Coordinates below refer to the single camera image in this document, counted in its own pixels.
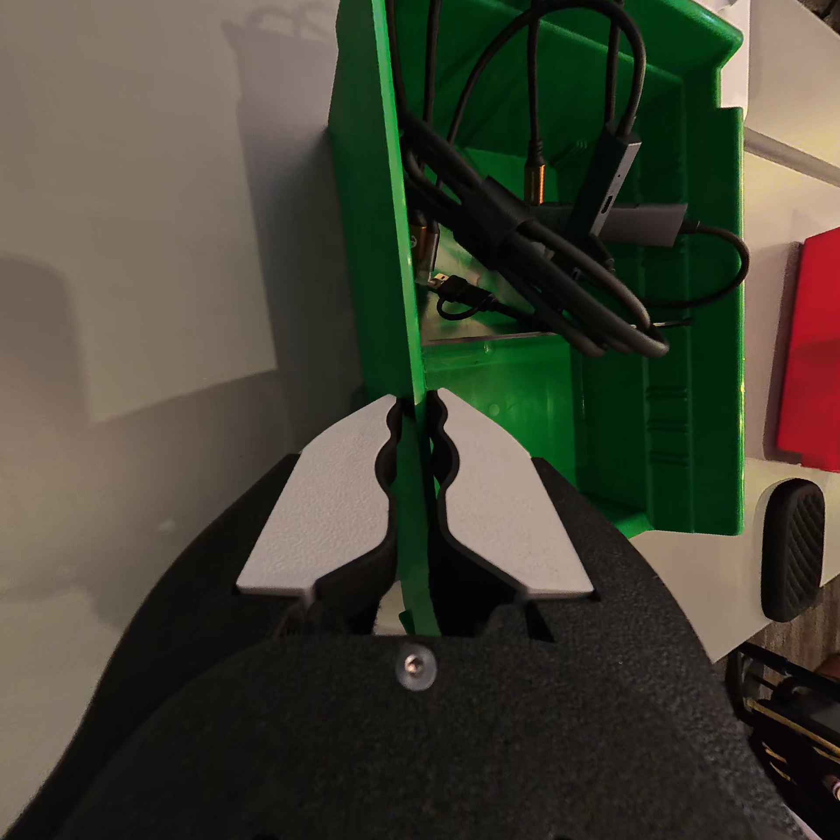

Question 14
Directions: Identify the black usb-c cable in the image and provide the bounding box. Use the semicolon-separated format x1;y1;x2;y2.
394;108;672;361

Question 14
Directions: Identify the black usb-a cable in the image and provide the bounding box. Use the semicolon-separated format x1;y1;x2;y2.
430;274;519;324

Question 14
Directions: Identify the grey adapter with cable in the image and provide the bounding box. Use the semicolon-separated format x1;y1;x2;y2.
600;202;751;329

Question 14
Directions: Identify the dark grey usb hub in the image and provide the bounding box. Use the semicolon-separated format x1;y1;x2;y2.
566;121;643;238

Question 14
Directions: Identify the red plastic bin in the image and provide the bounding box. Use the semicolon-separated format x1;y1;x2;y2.
774;226;840;475

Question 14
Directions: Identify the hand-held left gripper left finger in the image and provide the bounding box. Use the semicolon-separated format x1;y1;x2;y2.
235;392;403;599

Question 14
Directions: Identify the clear bin divider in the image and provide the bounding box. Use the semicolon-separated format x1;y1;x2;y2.
420;330;560;347

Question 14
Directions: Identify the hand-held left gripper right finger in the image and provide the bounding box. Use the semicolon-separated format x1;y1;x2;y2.
428;386;596;602

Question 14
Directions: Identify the black wrist rest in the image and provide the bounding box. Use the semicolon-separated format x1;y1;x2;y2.
760;478;828;624

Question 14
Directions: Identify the green plastic bin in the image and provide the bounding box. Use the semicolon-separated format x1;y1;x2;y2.
327;0;750;639

